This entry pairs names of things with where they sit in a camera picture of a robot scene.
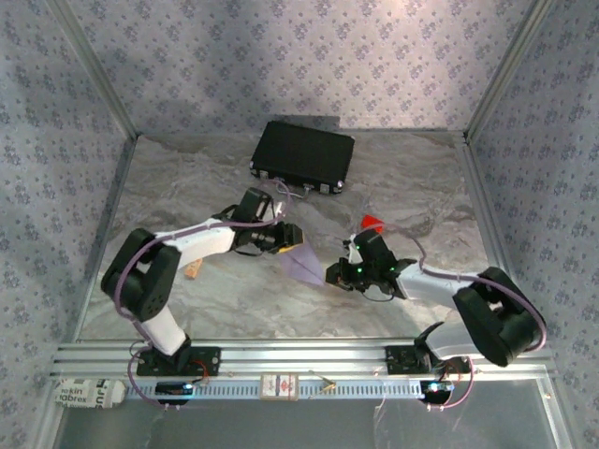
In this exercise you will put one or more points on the aluminium mounting rail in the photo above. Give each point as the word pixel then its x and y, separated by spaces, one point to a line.
pixel 304 355

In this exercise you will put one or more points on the small brass clip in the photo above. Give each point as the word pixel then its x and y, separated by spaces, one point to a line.
pixel 329 386

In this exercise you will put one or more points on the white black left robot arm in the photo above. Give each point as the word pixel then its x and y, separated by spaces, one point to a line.
pixel 159 327

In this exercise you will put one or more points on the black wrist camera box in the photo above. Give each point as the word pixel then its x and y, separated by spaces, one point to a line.
pixel 374 248
pixel 255 203

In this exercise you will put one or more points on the aluminium frame post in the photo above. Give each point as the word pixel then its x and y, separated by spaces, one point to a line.
pixel 507 70

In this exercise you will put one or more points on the light purple paper sheet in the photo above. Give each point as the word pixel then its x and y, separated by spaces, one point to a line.
pixel 304 266

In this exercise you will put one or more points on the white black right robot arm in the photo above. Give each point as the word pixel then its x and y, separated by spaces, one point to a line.
pixel 449 341

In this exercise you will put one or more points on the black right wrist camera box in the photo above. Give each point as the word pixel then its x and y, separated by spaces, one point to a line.
pixel 374 248

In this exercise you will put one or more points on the aluminium side rail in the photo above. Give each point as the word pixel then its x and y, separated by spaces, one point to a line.
pixel 484 220
pixel 114 206

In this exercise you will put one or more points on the small red plastic block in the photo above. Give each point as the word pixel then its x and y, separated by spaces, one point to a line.
pixel 372 223

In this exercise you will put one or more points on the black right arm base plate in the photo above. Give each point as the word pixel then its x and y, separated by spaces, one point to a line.
pixel 398 360

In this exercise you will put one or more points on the white roll with black print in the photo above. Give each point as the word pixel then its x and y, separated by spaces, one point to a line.
pixel 84 393

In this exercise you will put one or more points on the small wooden block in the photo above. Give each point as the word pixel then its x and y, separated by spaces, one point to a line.
pixel 193 270

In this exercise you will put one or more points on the small printed card box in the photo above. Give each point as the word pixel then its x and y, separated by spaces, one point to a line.
pixel 279 386

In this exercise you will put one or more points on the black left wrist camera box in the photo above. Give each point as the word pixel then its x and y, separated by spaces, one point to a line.
pixel 255 203

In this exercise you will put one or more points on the grey metal sheet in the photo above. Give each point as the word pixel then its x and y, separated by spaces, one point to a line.
pixel 281 425

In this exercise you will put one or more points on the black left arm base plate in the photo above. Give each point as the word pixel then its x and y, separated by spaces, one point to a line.
pixel 206 362

